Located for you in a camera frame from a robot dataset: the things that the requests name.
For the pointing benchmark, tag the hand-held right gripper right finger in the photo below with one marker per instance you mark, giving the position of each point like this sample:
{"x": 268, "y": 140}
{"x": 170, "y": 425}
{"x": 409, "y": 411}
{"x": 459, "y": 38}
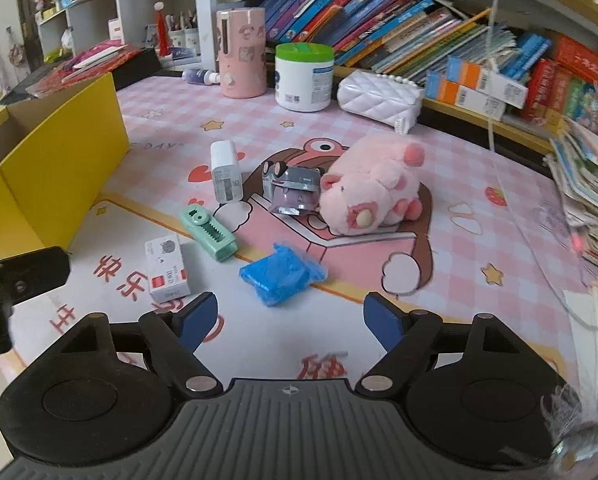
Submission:
{"x": 384, "y": 320}

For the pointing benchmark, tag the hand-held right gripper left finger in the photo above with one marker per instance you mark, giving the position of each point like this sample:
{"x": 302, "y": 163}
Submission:
{"x": 199, "y": 317}

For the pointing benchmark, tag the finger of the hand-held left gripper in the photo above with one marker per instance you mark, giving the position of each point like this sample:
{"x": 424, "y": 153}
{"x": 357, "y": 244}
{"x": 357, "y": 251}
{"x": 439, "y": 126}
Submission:
{"x": 39, "y": 267}

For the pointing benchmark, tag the small white red box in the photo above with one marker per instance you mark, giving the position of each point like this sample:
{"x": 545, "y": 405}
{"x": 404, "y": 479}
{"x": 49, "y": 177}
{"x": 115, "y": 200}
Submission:
{"x": 166, "y": 265}

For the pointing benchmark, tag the yellow cardboard box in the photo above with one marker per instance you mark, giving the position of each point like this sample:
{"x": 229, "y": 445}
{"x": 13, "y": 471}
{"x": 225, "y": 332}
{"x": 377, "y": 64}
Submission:
{"x": 54, "y": 185}

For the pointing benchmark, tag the blue plastic packet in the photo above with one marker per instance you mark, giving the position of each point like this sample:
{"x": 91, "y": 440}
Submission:
{"x": 279, "y": 275}

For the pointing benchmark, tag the pink pig plush toy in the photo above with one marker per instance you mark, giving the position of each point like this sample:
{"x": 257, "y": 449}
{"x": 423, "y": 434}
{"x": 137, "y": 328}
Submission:
{"x": 369, "y": 180}

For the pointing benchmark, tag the white charger block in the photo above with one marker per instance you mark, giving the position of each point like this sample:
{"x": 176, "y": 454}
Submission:
{"x": 226, "y": 175}

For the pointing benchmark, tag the grey purple toy car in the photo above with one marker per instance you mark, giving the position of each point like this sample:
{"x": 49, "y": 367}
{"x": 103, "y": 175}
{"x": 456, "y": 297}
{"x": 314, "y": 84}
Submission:
{"x": 294, "y": 190}

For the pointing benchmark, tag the red paper sheets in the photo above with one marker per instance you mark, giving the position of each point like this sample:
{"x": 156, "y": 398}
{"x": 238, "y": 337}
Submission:
{"x": 94, "y": 60}

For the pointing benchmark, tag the black electronic keyboard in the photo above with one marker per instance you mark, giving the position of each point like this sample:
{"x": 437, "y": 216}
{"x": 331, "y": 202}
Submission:
{"x": 134, "y": 67}

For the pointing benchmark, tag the white quilted purse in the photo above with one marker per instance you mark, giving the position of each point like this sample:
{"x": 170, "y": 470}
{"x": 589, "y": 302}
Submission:
{"x": 374, "y": 97}

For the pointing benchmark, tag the grey fuzzy charm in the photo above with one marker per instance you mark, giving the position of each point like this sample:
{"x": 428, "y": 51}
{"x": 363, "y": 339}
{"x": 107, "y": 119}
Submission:
{"x": 579, "y": 430}

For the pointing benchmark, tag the white plastic bag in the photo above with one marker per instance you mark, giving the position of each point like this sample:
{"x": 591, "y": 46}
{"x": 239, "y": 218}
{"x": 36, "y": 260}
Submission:
{"x": 66, "y": 40}

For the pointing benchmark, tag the orange blue carton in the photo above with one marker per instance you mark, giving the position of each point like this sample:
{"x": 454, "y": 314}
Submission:
{"x": 444, "y": 91}
{"x": 484, "y": 77}

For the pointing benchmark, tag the small blue bottle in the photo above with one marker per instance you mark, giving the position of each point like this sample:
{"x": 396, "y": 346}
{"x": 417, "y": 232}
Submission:
{"x": 199, "y": 76}

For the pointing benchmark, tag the stack of magazines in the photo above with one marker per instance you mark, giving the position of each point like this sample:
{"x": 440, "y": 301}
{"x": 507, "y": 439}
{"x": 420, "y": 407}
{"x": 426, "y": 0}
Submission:
{"x": 589, "y": 180}

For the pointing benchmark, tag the white paper bag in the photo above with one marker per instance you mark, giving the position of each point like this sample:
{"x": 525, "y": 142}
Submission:
{"x": 115, "y": 30}

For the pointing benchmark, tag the white jar green lid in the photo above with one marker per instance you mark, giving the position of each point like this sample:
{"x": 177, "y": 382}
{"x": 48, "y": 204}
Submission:
{"x": 301, "y": 80}

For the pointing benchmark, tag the red white hanging ornament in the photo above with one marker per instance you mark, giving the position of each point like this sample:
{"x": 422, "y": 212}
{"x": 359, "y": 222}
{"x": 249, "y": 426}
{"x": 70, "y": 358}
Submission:
{"x": 162, "y": 35}

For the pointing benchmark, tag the pink cylindrical humidifier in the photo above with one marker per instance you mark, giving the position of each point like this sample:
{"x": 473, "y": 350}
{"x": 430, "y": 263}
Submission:
{"x": 241, "y": 55}

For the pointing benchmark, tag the white pen cup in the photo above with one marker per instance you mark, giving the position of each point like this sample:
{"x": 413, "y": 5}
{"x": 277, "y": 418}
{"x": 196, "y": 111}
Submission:
{"x": 193, "y": 40}
{"x": 176, "y": 37}

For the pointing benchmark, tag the white shelf unit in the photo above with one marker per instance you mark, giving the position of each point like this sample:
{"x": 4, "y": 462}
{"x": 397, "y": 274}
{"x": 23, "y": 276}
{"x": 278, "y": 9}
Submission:
{"x": 129, "y": 0}

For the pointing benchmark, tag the red boxed book set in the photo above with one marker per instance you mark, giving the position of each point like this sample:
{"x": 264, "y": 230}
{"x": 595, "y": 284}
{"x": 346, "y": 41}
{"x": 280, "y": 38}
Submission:
{"x": 569, "y": 90}

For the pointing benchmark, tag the wooden bookshelf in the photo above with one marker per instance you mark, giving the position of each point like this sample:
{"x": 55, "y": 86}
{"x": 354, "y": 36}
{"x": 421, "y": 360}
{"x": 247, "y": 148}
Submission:
{"x": 206, "y": 20}

